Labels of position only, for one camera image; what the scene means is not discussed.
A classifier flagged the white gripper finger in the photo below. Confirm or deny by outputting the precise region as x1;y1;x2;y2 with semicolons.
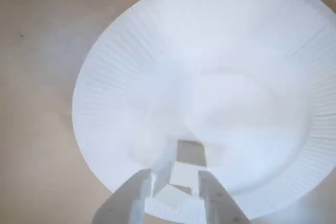
91;168;153;224
198;170;250;224

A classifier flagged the white block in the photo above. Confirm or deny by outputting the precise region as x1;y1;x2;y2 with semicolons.
152;153;200;203

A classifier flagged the white paper plate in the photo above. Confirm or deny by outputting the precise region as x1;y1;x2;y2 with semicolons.
72;0;336;221

